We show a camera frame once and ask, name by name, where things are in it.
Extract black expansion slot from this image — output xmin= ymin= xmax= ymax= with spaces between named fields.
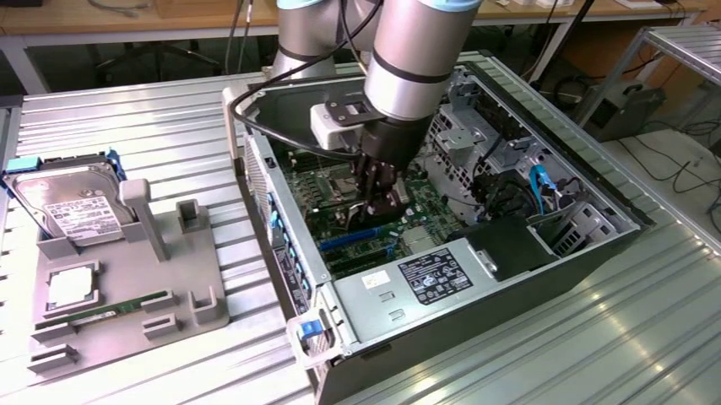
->
xmin=326 ymin=247 xmax=399 ymax=276

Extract wooden desk with grey legs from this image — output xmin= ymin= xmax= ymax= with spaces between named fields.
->
xmin=0 ymin=0 xmax=283 ymax=96

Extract black plastic shroud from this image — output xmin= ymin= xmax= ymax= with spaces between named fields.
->
xmin=465 ymin=218 xmax=558 ymax=283

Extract metal disk bay cage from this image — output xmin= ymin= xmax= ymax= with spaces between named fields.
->
xmin=419 ymin=102 xmax=554 ymax=213

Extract wooden desk with white frame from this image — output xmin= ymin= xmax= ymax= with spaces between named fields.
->
xmin=470 ymin=0 xmax=706 ymax=81

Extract small silver heatsink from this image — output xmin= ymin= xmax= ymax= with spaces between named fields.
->
xmin=401 ymin=229 xmax=447 ymax=251

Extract grey hanging cable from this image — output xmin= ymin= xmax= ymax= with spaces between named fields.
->
xmin=223 ymin=0 xmax=254 ymax=77

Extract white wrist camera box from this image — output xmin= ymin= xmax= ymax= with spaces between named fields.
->
xmin=307 ymin=98 xmax=378 ymax=152

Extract silver CPU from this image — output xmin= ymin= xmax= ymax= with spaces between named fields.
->
xmin=47 ymin=269 xmax=98 ymax=310

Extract black chair base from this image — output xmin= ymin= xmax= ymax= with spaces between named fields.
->
xmin=91 ymin=39 xmax=224 ymax=72

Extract black RAM slots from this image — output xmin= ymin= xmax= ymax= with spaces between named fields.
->
xmin=284 ymin=149 xmax=362 ymax=173

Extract black box on floor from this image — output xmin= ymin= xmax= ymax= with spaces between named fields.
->
xmin=584 ymin=83 xmax=669 ymax=143

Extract metal slat table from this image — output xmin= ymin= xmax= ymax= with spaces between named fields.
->
xmin=578 ymin=26 xmax=721 ymax=127

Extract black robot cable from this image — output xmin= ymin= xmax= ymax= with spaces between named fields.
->
xmin=228 ymin=0 xmax=391 ymax=162

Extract blue expansion slot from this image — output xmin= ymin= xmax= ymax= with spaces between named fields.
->
xmin=318 ymin=226 xmax=383 ymax=252

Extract silver power supply with label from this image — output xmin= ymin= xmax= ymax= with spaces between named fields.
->
xmin=330 ymin=237 xmax=503 ymax=343

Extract green RAM stick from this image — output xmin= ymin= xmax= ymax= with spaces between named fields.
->
xmin=36 ymin=290 xmax=174 ymax=332

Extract blue wire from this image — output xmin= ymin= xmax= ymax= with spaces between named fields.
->
xmin=527 ymin=163 xmax=558 ymax=217

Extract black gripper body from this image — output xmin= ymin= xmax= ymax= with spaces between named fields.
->
xmin=357 ymin=116 xmax=429 ymax=170

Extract open grey PC case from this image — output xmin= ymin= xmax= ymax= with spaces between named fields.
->
xmin=220 ymin=49 xmax=658 ymax=405

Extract grey parts rack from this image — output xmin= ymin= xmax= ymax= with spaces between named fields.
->
xmin=25 ymin=176 xmax=232 ymax=388

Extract CPU socket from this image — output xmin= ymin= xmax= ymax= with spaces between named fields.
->
xmin=319 ymin=168 xmax=362 ymax=199

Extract black floor cable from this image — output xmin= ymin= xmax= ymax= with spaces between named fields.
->
xmin=618 ymin=120 xmax=721 ymax=183

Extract green motherboard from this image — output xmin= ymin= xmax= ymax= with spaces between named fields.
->
xmin=280 ymin=145 xmax=470 ymax=282

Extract hard disk in blue caddy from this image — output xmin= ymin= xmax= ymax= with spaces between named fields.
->
xmin=1 ymin=147 xmax=140 ymax=250

